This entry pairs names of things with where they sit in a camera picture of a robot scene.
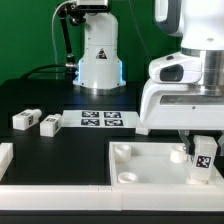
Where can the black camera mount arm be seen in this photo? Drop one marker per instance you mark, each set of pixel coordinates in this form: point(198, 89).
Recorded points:
point(70, 12)

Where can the white marker base plate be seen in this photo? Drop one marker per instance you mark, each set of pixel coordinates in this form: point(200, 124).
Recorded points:
point(99, 119)

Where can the white square table top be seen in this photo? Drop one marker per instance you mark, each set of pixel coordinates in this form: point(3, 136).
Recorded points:
point(146, 163)

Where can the white U-shaped obstacle fence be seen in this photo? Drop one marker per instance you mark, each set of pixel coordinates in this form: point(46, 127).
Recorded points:
point(127, 196)

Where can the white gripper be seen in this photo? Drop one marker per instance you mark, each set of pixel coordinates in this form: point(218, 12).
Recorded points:
point(185, 92)

